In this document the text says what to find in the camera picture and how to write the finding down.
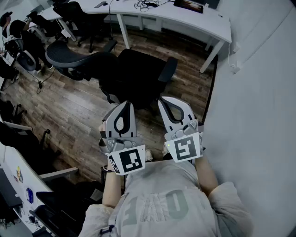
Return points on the person's right white shoe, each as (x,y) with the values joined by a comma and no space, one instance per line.
(165,151)

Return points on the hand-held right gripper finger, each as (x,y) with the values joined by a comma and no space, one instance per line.
(188,111)
(164,118)

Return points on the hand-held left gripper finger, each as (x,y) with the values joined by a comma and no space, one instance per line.
(131,122)
(110,120)

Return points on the black flat screen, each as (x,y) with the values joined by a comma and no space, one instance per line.
(8,189)

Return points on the white long desk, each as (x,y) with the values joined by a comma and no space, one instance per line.
(14,166)

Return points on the person's left forearm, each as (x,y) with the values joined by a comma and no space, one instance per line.
(112,189)

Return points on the person's white shoe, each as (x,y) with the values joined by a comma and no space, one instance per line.
(165,151)
(149,155)

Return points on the black mesh office chair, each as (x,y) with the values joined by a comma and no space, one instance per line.
(138,76)

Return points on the grey remote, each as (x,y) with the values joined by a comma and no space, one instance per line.
(100,4)

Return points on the black power brick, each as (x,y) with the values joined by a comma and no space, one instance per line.
(151,4)

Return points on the white curved desk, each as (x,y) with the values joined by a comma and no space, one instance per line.
(185,19)

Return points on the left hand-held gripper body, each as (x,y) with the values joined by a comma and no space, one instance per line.
(129,159)

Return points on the white power strip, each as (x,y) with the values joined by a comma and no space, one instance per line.
(65,33)

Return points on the colourful sticker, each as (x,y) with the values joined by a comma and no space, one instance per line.
(19,174)

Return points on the person's left hand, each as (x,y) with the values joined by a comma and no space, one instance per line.
(102,127)

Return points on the person's left white shoe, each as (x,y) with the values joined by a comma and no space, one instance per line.
(149,155)

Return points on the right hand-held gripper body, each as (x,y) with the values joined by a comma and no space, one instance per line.
(185,149)

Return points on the small blue object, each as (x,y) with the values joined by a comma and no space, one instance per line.
(30,195)

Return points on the black tablet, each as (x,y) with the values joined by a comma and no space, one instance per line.
(188,5)

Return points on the person's right forearm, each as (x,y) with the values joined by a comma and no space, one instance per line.
(205,176)

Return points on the white rounded object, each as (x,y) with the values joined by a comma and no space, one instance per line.
(31,55)

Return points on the person's grey printed t-shirt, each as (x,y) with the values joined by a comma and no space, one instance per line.
(162,203)

